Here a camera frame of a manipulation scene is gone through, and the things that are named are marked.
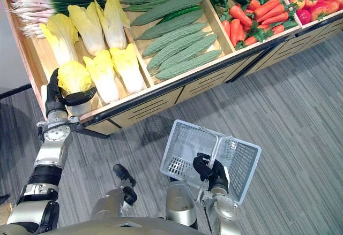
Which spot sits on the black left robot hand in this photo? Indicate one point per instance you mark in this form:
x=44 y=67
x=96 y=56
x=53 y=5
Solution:
x=53 y=98

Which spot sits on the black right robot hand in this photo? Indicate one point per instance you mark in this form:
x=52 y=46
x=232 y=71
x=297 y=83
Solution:
x=214 y=173

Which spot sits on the white plastic shopping basket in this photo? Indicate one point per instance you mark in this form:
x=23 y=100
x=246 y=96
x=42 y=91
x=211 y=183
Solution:
x=241 y=165

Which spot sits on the yellow napa cabbage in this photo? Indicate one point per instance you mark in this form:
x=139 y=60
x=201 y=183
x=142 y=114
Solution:
x=87 y=29
x=128 y=69
x=73 y=77
x=60 y=39
x=113 y=23
x=103 y=77

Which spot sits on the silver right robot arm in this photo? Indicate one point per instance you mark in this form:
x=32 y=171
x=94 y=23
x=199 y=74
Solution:
x=225 y=208

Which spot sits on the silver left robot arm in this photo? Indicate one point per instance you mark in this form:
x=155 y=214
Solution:
x=51 y=152

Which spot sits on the wooden vegetable display stand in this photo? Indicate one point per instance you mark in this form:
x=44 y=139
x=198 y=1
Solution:
x=150 y=106

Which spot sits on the silver right robot leg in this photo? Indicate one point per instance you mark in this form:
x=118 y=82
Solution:
x=180 y=205

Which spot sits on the silver robot leg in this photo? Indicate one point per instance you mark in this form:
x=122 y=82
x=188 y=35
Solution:
x=112 y=203
x=180 y=205

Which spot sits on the green onion bunch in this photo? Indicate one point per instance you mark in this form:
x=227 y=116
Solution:
x=40 y=10

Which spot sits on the silver left robot leg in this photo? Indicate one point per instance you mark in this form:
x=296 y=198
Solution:
x=112 y=203

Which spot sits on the silver robot torso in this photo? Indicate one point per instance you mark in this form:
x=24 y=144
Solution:
x=120 y=227

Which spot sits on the orange carrot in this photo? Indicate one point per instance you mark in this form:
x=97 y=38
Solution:
x=253 y=4
x=239 y=15
x=278 y=29
x=276 y=18
x=226 y=29
x=241 y=33
x=272 y=13
x=234 y=31
x=251 y=40
x=268 y=7

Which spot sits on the orange red tomato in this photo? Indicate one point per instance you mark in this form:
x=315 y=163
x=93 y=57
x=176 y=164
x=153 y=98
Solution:
x=331 y=6
x=318 y=12
x=311 y=0
x=297 y=1

